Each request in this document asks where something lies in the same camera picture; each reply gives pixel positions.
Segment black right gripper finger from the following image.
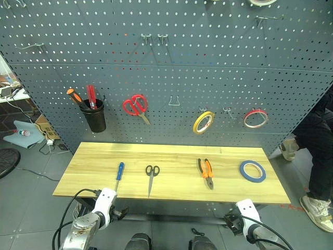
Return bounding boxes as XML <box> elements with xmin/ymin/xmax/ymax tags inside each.
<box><xmin>224</xmin><ymin>212</ymin><xmax>235</xmax><ymax>228</ymax></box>

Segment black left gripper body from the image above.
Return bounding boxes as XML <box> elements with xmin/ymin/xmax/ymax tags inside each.
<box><xmin>108</xmin><ymin>205</ymin><xmax>123</xmax><ymax>222</ymax></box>

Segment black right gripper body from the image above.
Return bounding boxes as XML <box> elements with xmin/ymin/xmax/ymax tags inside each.
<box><xmin>228</xmin><ymin>214</ymin><xmax>245</xmax><ymax>236</ymax></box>

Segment grey metal pegboard wall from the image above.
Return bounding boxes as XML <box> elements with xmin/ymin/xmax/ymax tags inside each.
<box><xmin>0</xmin><ymin>0</ymin><xmax>333</xmax><ymax>155</ymax></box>

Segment dark rounded shape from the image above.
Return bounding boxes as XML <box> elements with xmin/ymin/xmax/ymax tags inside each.
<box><xmin>124</xmin><ymin>232</ymin><xmax>153</xmax><ymax>250</ymax></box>
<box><xmin>188</xmin><ymin>234</ymin><xmax>218</xmax><ymax>250</ymax></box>

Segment blue tape roll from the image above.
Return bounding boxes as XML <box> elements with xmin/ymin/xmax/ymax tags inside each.
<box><xmin>239</xmin><ymin>160</ymin><xmax>267</xmax><ymax>184</ymax></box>

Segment orange and black pliers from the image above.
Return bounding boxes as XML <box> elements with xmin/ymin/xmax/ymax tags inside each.
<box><xmin>197</xmin><ymin>158</ymin><xmax>215</xmax><ymax>190</ymax></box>

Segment white and beige sneaker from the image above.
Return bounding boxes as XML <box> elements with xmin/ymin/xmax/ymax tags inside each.
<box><xmin>279</xmin><ymin>138</ymin><xmax>299</xmax><ymax>161</ymax></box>
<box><xmin>299</xmin><ymin>195</ymin><xmax>333</xmax><ymax>233</ymax></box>

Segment black cup holder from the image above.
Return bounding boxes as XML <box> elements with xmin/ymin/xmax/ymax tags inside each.
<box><xmin>79</xmin><ymin>98</ymin><xmax>107</xmax><ymax>133</ymax></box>

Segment yellow tape roll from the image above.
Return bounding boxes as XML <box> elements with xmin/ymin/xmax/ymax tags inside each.
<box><xmin>192</xmin><ymin>111</ymin><xmax>215</xmax><ymax>135</ymax></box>

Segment red tape roll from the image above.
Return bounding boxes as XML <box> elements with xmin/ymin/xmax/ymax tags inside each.
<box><xmin>243</xmin><ymin>108</ymin><xmax>269</xmax><ymax>129</ymax></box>

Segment cardboard box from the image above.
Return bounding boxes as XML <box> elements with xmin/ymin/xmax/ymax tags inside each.
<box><xmin>34</xmin><ymin>114</ymin><xmax>61</xmax><ymax>141</ymax></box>

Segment person's black trouser legs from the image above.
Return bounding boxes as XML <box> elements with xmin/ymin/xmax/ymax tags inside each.
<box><xmin>292</xmin><ymin>84</ymin><xmax>333</xmax><ymax>202</ymax></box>

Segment light blue folded mat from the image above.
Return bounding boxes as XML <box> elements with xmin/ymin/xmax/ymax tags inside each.
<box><xmin>3</xmin><ymin>120</ymin><xmax>45</xmax><ymax>150</ymax></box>

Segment black round floor base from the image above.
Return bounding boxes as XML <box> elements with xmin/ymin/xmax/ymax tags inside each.
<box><xmin>0</xmin><ymin>148</ymin><xmax>21</xmax><ymax>179</ymax></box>

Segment orange and black screwdriver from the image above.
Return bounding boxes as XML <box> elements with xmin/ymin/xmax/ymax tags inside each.
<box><xmin>66</xmin><ymin>88</ymin><xmax>90</xmax><ymax>110</ymax></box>

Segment plastic bottle red label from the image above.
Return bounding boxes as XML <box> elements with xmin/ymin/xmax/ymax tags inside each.
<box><xmin>12</xmin><ymin>129</ymin><xmax>31</xmax><ymax>138</ymax></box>

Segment white desk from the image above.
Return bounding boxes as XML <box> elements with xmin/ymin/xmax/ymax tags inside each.
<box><xmin>0</xmin><ymin>53</ymin><xmax>31</xmax><ymax>104</ymax></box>

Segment long metal pegboard hook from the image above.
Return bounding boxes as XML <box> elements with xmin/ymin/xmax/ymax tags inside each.
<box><xmin>15</xmin><ymin>43</ymin><xmax>45</xmax><ymax>51</ymax></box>
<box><xmin>255</xmin><ymin>15</ymin><xmax>285</xmax><ymax>28</ymax></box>
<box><xmin>3</xmin><ymin>0</ymin><xmax>28</xmax><ymax>9</ymax></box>

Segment white tape roll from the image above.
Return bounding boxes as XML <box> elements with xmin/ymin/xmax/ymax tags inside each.
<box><xmin>247</xmin><ymin>0</ymin><xmax>278</xmax><ymax>7</ymax></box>

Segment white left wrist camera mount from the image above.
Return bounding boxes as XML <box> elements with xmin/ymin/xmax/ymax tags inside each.
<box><xmin>91</xmin><ymin>187</ymin><xmax>118</xmax><ymax>227</ymax></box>

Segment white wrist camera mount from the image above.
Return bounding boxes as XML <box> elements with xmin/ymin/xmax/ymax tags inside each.
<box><xmin>235</xmin><ymin>198</ymin><xmax>261</xmax><ymax>230</ymax></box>
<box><xmin>91</xmin><ymin>187</ymin><xmax>118</xmax><ymax>227</ymax></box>

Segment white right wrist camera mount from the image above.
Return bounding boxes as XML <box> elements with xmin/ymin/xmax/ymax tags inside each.
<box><xmin>235</xmin><ymin>198</ymin><xmax>261</xmax><ymax>230</ymax></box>

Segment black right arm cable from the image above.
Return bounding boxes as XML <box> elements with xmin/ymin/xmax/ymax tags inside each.
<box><xmin>238</xmin><ymin>214</ymin><xmax>294</xmax><ymax>250</ymax></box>

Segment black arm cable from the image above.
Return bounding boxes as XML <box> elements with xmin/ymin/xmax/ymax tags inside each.
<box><xmin>238</xmin><ymin>214</ymin><xmax>294</xmax><ymax>250</ymax></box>
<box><xmin>51</xmin><ymin>188</ymin><xmax>103</xmax><ymax>250</ymax></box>

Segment white cable bundle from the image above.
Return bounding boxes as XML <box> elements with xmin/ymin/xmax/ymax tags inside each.
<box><xmin>72</xmin><ymin>200</ymin><xmax>85</xmax><ymax>219</ymax></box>

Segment blue handled screwdriver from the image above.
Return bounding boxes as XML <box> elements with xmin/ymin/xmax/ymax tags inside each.
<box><xmin>114</xmin><ymin>161</ymin><xmax>125</xmax><ymax>196</ymax></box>

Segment black table frame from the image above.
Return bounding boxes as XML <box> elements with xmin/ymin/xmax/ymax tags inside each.
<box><xmin>74</xmin><ymin>196</ymin><xmax>266</xmax><ymax>226</ymax></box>

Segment black handled scissors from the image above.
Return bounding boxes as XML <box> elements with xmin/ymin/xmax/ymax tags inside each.
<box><xmin>145</xmin><ymin>165</ymin><xmax>160</xmax><ymax>198</ymax></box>

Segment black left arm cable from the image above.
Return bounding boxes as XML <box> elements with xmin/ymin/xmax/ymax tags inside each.
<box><xmin>51</xmin><ymin>188</ymin><xmax>103</xmax><ymax>250</ymax></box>

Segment black floor cable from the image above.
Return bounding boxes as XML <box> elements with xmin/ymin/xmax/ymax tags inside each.
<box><xmin>15</xmin><ymin>166</ymin><xmax>61</xmax><ymax>182</ymax></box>

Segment red handled scissors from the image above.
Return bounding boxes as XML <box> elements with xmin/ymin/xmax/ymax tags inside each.
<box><xmin>122</xmin><ymin>94</ymin><xmax>151</xmax><ymax>126</ymax></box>

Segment red handled screwdriver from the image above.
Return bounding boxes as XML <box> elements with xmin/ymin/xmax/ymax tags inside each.
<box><xmin>86</xmin><ymin>85</ymin><xmax>94</xmax><ymax>109</ymax></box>
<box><xmin>89</xmin><ymin>84</ymin><xmax>98</xmax><ymax>110</ymax></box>

